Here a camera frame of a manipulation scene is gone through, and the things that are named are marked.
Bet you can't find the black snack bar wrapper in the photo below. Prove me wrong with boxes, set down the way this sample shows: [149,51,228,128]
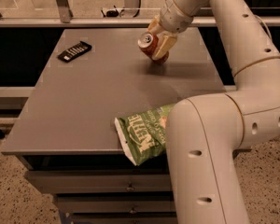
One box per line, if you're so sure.
[57,41,92,63]

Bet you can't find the grey drawer cabinet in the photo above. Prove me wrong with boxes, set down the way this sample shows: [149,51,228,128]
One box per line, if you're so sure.
[3,28,224,224]

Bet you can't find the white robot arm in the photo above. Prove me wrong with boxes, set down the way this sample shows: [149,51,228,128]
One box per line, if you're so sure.
[148,0,280,224]

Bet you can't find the metal railing frame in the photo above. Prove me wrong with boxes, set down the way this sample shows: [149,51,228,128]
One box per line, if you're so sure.
[0,0,280,29]

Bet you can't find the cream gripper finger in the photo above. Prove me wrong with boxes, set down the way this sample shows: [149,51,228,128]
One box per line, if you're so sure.
[147,15,163,35]
[152,33,177,61]

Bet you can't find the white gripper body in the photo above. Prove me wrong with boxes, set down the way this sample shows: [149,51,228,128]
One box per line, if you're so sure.
[160,0,193,33]

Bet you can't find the black object behind glass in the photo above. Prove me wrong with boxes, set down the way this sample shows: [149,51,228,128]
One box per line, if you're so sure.
[101,7,124,18]

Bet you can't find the green Kettle chips bag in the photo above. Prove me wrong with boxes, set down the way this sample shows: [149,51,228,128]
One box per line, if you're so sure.
[114,104,174,166]

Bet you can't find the red coke can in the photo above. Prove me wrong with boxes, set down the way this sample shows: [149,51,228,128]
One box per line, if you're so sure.
[138,32,169,64]

